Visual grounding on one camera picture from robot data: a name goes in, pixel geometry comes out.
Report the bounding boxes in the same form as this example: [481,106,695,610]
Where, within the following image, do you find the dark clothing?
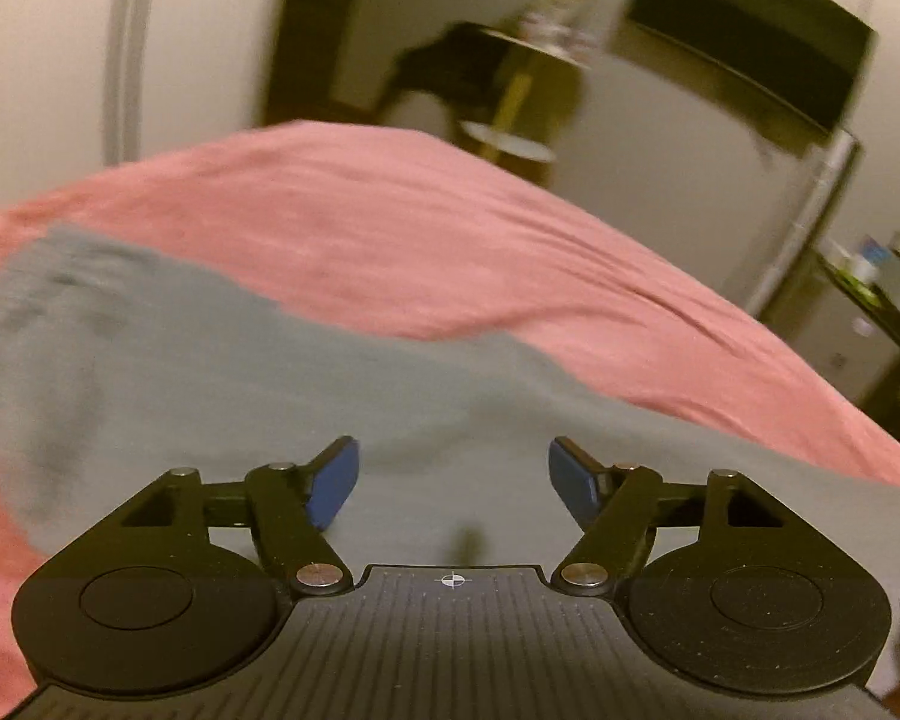
[394,21,512,104]

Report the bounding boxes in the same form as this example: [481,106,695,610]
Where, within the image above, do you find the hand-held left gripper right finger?
[547,436,788,597]

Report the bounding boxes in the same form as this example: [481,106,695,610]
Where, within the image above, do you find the black wall television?
[621,0,876,145]

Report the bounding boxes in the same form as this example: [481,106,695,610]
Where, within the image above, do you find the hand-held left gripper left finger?
[120,436,359,597]

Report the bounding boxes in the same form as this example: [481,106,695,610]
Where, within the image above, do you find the white wardrobe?
[0,0,166,222]

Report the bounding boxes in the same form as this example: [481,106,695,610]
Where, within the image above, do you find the grey pants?
[0,225,900,713]

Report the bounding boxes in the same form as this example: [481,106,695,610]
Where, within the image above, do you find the white tower fan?
[750,129,865,317]

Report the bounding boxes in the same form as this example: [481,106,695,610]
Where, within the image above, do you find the pink ribbed blanket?
[0,120,900,720]

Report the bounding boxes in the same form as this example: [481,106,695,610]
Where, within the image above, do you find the dark wooden door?
[262,0,391,127]

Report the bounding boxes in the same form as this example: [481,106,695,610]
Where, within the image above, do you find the grey bedside cabinet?
[763,249,900,407]

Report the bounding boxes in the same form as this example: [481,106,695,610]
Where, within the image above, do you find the yellow-legged side table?
[457,22,597,166]

